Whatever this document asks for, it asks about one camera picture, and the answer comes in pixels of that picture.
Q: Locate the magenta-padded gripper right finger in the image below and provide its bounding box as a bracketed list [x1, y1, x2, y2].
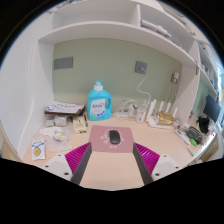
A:
[132, 142, 183, 186]

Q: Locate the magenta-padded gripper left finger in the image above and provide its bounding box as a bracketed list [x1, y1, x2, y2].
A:
[42, 142, 93, 186]

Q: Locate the black computer mouse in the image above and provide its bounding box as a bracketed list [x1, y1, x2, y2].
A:
[108, 129, 122, 145]

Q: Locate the pink printed mouse pad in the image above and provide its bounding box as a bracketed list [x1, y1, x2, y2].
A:
[87, 124, 135, 154]

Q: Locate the clear plastic bag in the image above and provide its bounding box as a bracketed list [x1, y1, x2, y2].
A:
[43, 125, 74, 154]

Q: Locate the cream small box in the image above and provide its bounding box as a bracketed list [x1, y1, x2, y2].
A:
[72, 115, 88, 135]

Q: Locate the white printed packet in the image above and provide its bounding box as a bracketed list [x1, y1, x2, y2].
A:
[30, 137, 46, 162]

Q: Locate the white router with antennas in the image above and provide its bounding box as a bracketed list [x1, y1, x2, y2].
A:
[145, 98, 179, 130]

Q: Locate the white remote control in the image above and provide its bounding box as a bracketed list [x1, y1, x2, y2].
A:
[174, 128, 191, 145]

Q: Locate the gold foil bag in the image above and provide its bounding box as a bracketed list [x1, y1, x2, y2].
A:
[157, 111, 175, 127]

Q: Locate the clear plastic bottle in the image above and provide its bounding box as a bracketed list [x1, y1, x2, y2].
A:
[135, 99, 148, 124]

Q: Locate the stack of booklets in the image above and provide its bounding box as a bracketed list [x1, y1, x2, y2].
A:
[44, 100, 86, 117]

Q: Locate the grey zipped pouch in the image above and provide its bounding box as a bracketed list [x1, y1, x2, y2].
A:
[186, 125, 204, 145]

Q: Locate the white power strip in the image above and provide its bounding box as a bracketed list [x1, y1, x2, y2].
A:
[114, 111, 131, 118]

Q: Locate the blue detergent bottle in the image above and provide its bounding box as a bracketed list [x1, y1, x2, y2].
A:
[87, 80, 114, 122]

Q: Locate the black bag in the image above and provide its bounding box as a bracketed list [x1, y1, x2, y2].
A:
[196, 115, 211, 135]

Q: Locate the black monitor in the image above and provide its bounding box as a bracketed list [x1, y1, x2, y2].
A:
[202, 95, 222, 124]

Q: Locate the coiled white cable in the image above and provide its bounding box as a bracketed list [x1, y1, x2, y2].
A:
[114, 97, 141, 118]

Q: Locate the white wall socket cable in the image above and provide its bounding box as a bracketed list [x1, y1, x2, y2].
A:
[136, 68, 153, 101]

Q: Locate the white plug-in wall adapter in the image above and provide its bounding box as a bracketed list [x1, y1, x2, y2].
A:
[170, 71, 180, 84]

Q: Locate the grey wall socket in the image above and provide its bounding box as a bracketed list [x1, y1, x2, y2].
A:
[134, 60, 148, 75]

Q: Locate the grey wall plate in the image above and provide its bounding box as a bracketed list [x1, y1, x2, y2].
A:
[53, 56, 74, 71]

